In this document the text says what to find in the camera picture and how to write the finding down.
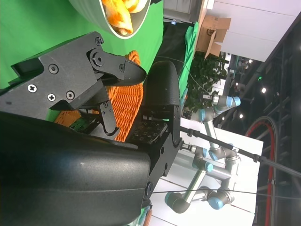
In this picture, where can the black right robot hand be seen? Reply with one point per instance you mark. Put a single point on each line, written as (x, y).
(70, 176)

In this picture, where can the grey-green round bowl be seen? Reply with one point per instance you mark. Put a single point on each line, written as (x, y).
(94, 18)

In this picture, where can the white orange striped bun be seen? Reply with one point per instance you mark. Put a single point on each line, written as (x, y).
(138, 4)

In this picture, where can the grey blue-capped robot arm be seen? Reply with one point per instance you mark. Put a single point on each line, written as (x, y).
(218, 175)
(221, 103)

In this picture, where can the orange wicker basket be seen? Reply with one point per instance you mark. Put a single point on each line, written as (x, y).
(127, 101)

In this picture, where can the black tripod pole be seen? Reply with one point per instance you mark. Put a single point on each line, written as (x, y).
(211, 140)

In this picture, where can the green tablecloth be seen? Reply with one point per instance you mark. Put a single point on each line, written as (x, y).
(35, 28)

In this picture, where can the green leafy plant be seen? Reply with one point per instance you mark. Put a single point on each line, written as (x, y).
(202, 70)

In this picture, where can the black backdrop cloth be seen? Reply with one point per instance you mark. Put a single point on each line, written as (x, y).
(174, 40)

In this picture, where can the white robot workbench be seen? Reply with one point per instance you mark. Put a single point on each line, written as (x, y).
(247, 155)

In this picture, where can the brown cardboard box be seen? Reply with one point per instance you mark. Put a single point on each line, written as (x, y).
(211, 35)

